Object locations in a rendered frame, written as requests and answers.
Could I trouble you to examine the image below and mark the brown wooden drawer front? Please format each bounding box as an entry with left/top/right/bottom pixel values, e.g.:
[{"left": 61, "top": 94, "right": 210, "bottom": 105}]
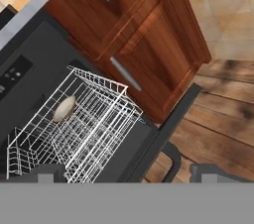
[{"left": 44, "top": 0, "right": 167, "bottom": 61}]

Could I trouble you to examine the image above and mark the black dishwasher door handle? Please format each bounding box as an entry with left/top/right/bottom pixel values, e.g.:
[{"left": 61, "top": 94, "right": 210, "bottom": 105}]
[{"left": 161, "top": 141, "right": 183, "bottom": 183}]

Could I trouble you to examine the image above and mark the silver cupboard door handle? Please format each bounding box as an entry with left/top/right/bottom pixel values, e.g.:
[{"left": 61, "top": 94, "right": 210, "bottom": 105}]
[{"left": 109, "top": 56, "right": 143, "bottom": 92}]

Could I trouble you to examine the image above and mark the white wire dishwasher rack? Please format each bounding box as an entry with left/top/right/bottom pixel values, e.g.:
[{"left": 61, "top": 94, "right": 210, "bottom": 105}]
[{"left": 5, "top": 64, "right": 144, "bottom": 183}]

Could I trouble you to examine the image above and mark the dark grey dishwasher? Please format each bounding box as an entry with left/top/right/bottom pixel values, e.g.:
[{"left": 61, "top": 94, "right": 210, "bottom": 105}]
[{"left": 0, "top": 7, "right": 110, "bottom": 182}]

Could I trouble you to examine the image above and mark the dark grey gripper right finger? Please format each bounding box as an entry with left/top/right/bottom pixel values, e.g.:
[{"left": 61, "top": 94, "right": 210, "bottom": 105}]
[{"left": 190, "top": 163, "right": 254, "bottom": 183}]

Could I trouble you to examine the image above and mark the dark grey dishwasher door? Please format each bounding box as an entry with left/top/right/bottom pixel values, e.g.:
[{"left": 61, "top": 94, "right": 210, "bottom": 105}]
[{"left": 67, "top": 58, "right": 203, "bottom": 183}]

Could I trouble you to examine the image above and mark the white oval dish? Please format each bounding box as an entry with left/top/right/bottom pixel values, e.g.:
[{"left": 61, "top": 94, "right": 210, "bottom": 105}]
[{"left": 52, "top": 94, "right": 77, "bottom": 124}]

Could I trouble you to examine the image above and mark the brown wooden cupboard door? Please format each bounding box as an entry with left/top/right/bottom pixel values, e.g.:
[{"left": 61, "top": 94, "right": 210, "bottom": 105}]
[{"left": 95, "top": 0, "right": 212, "bottom": 125}]

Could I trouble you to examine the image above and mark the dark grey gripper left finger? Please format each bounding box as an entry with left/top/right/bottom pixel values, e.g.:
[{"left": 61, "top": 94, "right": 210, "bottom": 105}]
[{"left": 5, "top": 164, "right": 66, "bottom": 183}]

